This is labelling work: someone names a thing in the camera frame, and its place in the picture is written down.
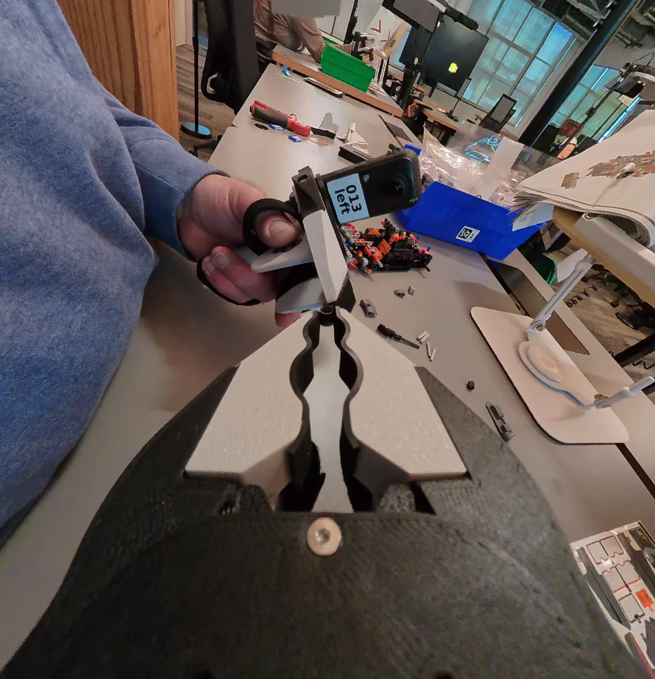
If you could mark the red and black tool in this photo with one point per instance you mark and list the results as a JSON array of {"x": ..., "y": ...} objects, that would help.
[{"x": 279, "y": 119}]

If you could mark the multicoloured lego car chassis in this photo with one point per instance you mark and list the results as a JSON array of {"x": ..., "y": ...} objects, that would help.
[{"x": 383, "y": 249}]

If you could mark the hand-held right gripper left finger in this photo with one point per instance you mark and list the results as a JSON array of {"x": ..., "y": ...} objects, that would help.
[{"x": 242, "y": 424}]

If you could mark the black rectangular block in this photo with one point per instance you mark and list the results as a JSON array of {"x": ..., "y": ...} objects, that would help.
[{"x": 355, "y": 154}]

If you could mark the long dark grey plate assembly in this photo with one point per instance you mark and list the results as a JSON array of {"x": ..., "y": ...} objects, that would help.
[{"x": 500, "y": 419}]

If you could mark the large window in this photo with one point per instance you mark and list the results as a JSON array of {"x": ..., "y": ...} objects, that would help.
[{"x": 518, "y": 47}]

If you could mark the grey curved lego panel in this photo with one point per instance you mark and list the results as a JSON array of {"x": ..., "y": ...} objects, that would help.
[{"x": 366, "y": 307}]

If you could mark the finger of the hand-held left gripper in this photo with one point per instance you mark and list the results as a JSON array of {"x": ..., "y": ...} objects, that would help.
[{"x": 327, "y": 254}]

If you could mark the black steel column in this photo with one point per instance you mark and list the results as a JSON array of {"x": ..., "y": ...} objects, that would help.
[{"x": 577, "y": 69}]

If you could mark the lego instruction booklet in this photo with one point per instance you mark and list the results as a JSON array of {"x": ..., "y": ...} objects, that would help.
[{"x": 598, "y": 180}]

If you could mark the white desk stand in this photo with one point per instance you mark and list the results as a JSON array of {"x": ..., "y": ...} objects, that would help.
[{"x": 550, "y": 371}]

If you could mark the black office chair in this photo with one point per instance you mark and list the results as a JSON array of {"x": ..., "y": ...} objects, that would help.
[{"x": 229, "y": 53}]

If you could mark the black computer monitor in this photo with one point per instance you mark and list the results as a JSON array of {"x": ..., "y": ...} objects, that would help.
[{"x": 444, "y": 58}]

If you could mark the person's left hand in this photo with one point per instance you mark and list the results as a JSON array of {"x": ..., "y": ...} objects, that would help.
[{"x": 216, "y": 212}]

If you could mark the black lego axle assembly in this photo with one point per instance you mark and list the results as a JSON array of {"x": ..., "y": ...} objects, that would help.
[{"x": 391, "y": 334}]

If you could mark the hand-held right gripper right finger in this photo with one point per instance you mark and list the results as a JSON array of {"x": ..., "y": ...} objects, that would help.
[{"x": 401, "y": 424}]

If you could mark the lego sticker sheet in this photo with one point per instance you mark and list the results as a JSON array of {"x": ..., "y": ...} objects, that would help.
[{"x": 619, "y": 583}]

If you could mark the wooden cabinet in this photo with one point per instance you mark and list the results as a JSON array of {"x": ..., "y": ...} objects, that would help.
[{"x": 120, "y": 63}]

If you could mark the green storage bin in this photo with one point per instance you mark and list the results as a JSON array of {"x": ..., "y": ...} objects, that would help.
[{"x": 348, "y": 69}]

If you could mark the clear plastic bags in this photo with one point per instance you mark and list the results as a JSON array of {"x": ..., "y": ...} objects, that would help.
[{"x": 465, "y": 154}]

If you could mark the blue storage bin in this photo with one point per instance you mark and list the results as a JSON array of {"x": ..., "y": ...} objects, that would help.
[{"x": 454, "y": 217}]

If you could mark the person's left forearm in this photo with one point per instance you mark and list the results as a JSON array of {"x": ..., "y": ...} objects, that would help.
[{"x": 163, "y": 185}]

